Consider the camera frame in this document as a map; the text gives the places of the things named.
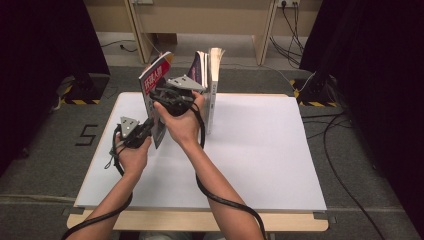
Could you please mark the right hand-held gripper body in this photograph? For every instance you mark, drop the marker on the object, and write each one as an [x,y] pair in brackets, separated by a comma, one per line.
[180,100]

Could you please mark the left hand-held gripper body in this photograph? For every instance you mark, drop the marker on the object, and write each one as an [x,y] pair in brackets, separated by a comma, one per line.
[133,136]

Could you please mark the brown magazine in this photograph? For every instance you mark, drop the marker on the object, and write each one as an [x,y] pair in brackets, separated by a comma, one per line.
[156,71]

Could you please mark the white book with picture grid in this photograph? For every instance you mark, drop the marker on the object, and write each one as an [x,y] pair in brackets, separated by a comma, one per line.
[211,110]

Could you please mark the person's left hand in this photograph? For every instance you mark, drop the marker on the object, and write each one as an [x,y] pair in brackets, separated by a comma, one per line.
[135,160]

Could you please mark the person's right hand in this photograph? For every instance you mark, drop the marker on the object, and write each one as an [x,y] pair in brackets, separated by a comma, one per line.
[183,130]

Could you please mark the black stand base hazard tape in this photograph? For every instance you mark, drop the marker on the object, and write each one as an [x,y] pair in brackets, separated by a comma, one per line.
[316,90]
[88,88]

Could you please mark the beige wooden desk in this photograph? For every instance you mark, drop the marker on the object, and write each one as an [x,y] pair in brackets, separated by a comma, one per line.
[200,16]

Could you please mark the light wooden table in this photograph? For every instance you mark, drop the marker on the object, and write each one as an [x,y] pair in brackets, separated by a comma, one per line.
[200,221]

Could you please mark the black curtain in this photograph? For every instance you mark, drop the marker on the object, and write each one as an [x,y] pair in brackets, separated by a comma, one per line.
[40,66]
[383,66]

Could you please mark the white wall socket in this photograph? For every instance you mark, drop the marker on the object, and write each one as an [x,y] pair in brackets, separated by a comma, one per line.
[143,1]
[288,3]

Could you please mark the grey metal table bracket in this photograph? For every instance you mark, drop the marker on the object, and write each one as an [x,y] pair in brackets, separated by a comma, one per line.
[323,217]
[73,211]

